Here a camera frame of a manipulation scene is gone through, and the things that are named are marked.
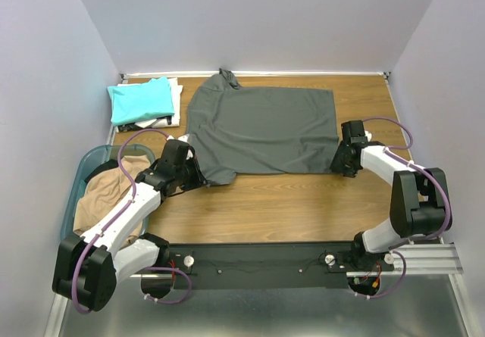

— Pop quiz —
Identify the white folded t-shirt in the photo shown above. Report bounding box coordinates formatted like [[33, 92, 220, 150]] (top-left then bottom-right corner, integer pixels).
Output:
[[108, 77, 183, 132]]

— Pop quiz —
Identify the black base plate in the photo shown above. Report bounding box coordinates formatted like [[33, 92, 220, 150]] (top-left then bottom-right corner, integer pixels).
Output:
[[139, 242, 395, 292]]

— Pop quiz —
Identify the teal plastic bin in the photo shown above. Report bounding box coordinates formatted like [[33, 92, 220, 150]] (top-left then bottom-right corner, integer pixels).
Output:
[[60, 144, 155, 239]]

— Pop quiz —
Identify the beige crumpled t-shirt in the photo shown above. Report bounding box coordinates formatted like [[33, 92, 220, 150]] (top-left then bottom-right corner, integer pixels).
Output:
[[74, 155, 150, 248]]

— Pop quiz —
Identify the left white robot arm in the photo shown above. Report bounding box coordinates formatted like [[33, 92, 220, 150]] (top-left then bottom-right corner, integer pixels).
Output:
[[52, 139, 207, 314]]

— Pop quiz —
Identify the teal folded t-shirt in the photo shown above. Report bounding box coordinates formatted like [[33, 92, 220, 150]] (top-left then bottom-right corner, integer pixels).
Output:
[[107, 77, 175, 126]]

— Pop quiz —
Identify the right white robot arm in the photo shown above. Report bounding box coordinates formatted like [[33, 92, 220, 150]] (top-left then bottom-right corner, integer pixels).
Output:
[[330, 120, 452, 270]]

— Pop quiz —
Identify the dark grey t-shirt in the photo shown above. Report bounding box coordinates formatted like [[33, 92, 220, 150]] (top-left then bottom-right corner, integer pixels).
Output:
[[186, 70, 339, 186]]

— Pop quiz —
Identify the black garment in bin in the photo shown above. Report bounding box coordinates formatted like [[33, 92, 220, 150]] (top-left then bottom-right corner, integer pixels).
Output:
[[84, 159, 118, 183]]

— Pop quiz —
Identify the aluminium frame rail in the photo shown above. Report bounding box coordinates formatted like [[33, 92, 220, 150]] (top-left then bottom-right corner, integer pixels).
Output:
[[60, 244, 464, 277]]

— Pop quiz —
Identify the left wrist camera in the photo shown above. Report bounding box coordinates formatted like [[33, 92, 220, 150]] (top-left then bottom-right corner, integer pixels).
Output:
[[166, 135, 195, 160]]

